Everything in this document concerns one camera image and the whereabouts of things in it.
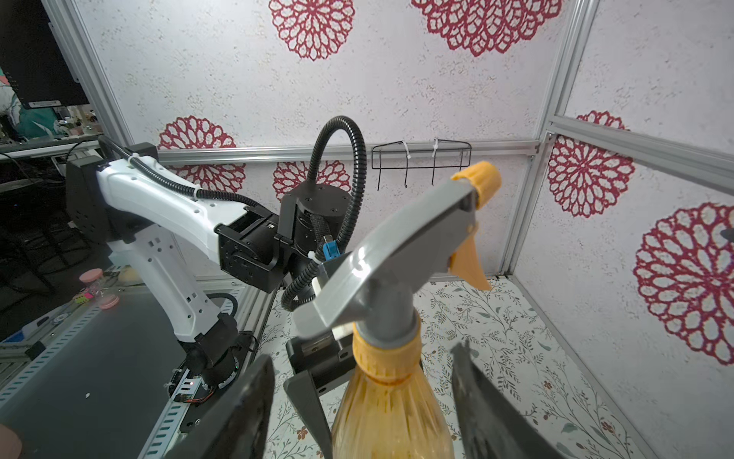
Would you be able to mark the black wire wall rack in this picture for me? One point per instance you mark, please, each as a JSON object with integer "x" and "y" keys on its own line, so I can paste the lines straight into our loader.
{"x": 403, "y": 157}

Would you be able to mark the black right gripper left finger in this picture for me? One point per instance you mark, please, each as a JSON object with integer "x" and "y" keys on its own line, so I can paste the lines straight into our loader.
{"x": 237, "y": 425}

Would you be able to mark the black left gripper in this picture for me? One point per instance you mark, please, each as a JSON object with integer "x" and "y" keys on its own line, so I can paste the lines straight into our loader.
{"x": 320, "y": 365}

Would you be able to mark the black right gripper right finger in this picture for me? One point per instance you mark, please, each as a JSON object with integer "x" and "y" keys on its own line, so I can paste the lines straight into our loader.
{"x": 490, "y": 425}

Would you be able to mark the pink capped small jar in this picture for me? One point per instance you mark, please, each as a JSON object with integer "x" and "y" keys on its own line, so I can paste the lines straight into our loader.
{"x": 96, "y": 290}

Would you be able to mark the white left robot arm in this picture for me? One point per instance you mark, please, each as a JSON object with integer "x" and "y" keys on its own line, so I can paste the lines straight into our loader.
{"x": 139, "y": 210}

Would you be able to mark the amber plastic spray bottle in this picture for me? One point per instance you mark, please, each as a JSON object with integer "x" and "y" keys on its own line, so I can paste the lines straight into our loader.
{"x": 389, "y": 409}

